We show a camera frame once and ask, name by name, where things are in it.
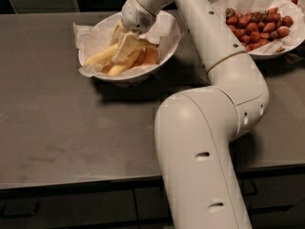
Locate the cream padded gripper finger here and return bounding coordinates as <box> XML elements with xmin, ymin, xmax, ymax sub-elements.
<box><xmin>112</xmin><ymin>32</ymin><xmax>139</xmax><ymax>63</ymax></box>

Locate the left black drawer handle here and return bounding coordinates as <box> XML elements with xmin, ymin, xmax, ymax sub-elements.
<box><xmin>0</xmin><ymin>199</ymin><xmax>40</xmax><ymax>219</ymax></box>

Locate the right black drawer handle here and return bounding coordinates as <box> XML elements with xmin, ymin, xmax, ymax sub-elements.
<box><xmin>242</xmin><ymin>179</ymin><xmax>257</xmax><ymax>197</ymax></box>

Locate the right dark drawer front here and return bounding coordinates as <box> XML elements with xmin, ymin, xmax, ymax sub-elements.
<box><xmin>135</xmin><ymin>175</ymin><xmax>305</xmax><ymax>228</ymax></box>

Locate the yellow banana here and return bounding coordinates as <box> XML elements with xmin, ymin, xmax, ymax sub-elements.
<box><xmin>82</xmin><ymin>39</ymin><xmax>157</xmax><ymax>67</ymax></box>
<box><xmin>108</xmin><ymin>50</ymin><xmax>141</xmax><ymax>76</ymax></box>

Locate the black drawer handle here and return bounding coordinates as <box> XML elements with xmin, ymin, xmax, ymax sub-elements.
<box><xmin>242</xmin><ymin>179</ymin><xmax>257</xmax><ymax>197</ymax></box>
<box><xmin>0</xmin><ymin>199</ymin><xmax>40</xmax><ymax>219</ymax></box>

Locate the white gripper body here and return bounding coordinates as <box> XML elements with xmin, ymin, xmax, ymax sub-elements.
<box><xmin>121</xmin><ymin>0</ymin><xmax>156</xmax><ymax>34</ymax></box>

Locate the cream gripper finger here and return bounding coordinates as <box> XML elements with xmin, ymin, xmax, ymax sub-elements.
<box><xmin>109</xmin><ymin>21</ymin><xmax>125</xmax><ymax>46</ymax></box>

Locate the pile of red strawberries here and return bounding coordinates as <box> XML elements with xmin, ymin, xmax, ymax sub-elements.
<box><xmin>225</xmin><ymin>7</ymin><xmax>295</xmax><ymax>52</ymax></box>

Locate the white bowl with bananas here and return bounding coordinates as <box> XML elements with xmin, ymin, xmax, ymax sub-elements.
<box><xmin>73</xmin><ymin>11</ymin><xmax>183</xmax><ymax>85</ymax></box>

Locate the left dark drawer front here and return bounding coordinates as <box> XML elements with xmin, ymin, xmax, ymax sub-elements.
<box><xmin>0</xmin><ymin>191</ymin><xmax>137</xmax><ymax>229</ymax></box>

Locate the dark drawer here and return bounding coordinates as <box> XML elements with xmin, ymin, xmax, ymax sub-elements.
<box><xmin>0</xmin><ymin>191</ymin><xmax>137</xmax><ymax>229</ymax></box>
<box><xmin>135</xmin><ymin>175</ymin><xmax>305</xmax><ymax>228</ymax></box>

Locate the white paper liner under bananas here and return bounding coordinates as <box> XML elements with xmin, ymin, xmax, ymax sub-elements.
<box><xmin>73</xmin><ymin>11</ymin><xmax>183</xmax><ymax>85</ymax></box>

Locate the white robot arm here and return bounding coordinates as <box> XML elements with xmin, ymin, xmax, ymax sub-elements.
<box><xmin>121</xmin><ymin>0</ymin><xmax>269</xmax><ymax>229</ymax></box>

